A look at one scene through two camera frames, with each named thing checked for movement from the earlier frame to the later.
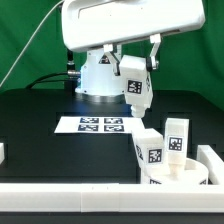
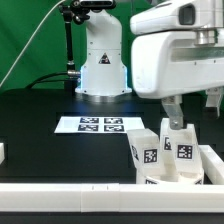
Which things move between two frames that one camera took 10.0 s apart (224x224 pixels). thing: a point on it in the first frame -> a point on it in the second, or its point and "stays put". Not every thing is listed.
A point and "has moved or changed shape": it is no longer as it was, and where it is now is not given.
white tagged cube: [137, 84] has moved or changed shape
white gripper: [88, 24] -> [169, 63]
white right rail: [213, 163] stays put
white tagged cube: [149, 148] has moved or changed shape
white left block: [2, 152] stays put
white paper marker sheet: [98, 124] stays put
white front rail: [111, 197] stays put
